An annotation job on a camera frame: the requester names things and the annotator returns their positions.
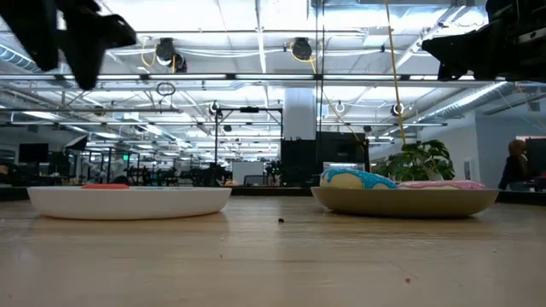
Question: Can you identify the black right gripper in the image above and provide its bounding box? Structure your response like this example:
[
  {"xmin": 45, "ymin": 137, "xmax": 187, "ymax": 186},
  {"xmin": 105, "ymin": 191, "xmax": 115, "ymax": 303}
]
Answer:
[{"xmin": 421, "ymin": 0, "xmax": 546, "ymax": 83}]

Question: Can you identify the pink frosted donut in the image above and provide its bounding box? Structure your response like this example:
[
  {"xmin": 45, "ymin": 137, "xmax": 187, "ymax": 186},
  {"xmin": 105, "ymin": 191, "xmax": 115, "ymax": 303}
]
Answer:
[{"xmin": 396, "ymin": 179, "xmax": 487, "ymax": 191}]

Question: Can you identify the person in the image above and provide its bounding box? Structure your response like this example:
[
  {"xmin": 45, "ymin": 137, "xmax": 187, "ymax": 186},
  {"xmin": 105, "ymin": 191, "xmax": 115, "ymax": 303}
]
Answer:
[{"xmin": 497, "ymin": 139, "xmax": 531, "ymax": 191}]

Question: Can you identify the white board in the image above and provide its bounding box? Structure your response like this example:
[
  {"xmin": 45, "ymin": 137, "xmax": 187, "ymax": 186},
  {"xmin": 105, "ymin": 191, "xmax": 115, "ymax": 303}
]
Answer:
[{"xmin": 231, "ymin": 160, "xmax": 265, "ymax": 187}]

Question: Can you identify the black ceiling cable reel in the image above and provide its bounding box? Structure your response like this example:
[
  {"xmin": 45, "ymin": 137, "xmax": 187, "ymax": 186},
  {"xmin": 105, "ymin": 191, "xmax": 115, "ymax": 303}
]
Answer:
[
  {"xmin": 154, "ymin": 37, "xmax": 189, "ymax": 74},
  {"xmin": 290, "ymin": 37, "xmax": 315, "ymax": 61}
]

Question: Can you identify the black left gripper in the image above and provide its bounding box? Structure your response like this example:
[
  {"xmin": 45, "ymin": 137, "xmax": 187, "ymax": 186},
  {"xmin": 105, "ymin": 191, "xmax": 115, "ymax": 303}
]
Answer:
[{"xmin": 0, "ymin": 0, "xmax": 138, "ymax": 91}]

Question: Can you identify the yellow hanging cable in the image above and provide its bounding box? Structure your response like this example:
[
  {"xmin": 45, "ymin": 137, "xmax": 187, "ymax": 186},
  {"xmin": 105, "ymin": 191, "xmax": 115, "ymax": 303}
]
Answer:
[{"xmin": 383, "ymin": 0, "xmax": 407, "ymax": 147}]

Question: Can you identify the black cabinet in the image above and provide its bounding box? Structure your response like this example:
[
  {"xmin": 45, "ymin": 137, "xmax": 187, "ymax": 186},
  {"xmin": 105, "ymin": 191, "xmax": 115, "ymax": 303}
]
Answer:
[{"xmin": 279, "ymin": 130, "xmax": 371, "ymax": 187}]

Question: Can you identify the red frosted donut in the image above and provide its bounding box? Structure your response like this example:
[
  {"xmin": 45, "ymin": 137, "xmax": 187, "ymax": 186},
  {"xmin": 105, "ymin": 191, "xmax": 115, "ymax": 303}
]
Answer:
[{"xmin": 80, "ymin": 182, "xmax": 131, "ymax": 190}]

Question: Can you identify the white plate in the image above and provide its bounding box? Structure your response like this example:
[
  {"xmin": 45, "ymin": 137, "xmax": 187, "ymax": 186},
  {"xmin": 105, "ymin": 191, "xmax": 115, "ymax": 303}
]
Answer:
[{"xmin": 26, "ymin": 185, "xmax": 233, "ymax": 222}]

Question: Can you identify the beige plate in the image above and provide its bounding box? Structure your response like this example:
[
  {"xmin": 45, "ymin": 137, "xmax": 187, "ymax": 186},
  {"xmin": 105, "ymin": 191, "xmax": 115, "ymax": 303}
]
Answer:
[{"xmin": 310, "ymin": 186, "xmax": 501, "ymax": 219}]

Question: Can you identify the black cable loop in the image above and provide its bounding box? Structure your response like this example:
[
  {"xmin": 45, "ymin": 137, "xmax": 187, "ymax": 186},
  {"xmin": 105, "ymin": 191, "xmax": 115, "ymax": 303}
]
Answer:
[{"xmin": 155, "ymin": 81, "xmax": 177, "ymax": 97}]

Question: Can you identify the black computer monitor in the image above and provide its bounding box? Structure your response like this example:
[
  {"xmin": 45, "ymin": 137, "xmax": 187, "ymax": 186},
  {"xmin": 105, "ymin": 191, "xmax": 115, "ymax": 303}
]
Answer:
[
  {"xmin": 525, "ymin": 136, "xmax": 546, "ymax": 181},
  {"xmin": 17, "ymin": 142, "xmax": 49, "ymax": 165}
]

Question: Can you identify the black gantry frame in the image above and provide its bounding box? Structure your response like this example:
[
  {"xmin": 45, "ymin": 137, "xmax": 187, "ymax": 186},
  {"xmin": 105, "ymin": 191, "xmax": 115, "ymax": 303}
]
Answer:
[{"xmin": 213, "ymin": 107, "xmax": 284, "ymax": 167}]

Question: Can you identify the blue frosted donut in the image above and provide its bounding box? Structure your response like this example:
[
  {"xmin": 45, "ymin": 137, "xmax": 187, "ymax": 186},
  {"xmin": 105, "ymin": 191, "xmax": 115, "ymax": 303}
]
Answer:
[{"xmin": 319, "ymin": 166, "xmax": 398, "ymax": 191}]

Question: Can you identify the silver ventilation duct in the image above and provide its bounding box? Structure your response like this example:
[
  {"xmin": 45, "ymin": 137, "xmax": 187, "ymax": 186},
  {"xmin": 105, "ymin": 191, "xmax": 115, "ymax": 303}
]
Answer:
[{"xmin": 421, "ymin": 80, "xmax": 515, "ymax": 121}]

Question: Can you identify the green potted plant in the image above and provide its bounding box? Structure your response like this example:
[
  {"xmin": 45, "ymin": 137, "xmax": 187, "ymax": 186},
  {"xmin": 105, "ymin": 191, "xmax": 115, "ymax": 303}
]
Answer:
[{"xmin": 370, "ymin": 139, "xmax": 456, "ymax": 182}]

